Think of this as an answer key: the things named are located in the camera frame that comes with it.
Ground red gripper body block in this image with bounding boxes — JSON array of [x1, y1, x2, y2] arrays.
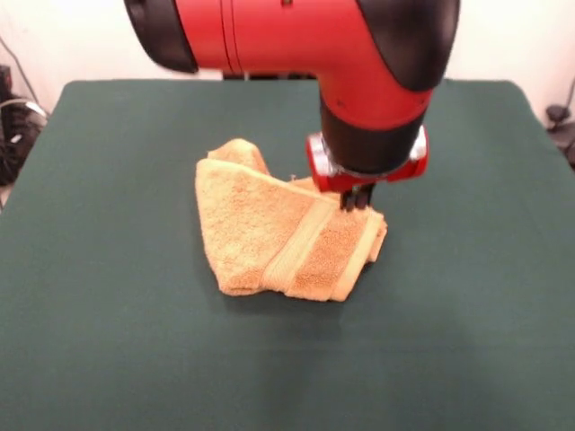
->
[[305, 124, 429, 194]]

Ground orange terry towel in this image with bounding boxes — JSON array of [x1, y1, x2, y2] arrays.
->
[[195, 137, 388, 303]]

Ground dark green tablecloth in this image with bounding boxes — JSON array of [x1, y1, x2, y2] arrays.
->
[[0, 78, 575, 431]]

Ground black equipment pile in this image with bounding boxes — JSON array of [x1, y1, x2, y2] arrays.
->
[[0, 65, 49, 188]]

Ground grey cable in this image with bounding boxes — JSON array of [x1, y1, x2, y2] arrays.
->
[[0, 38, 50, 120]]

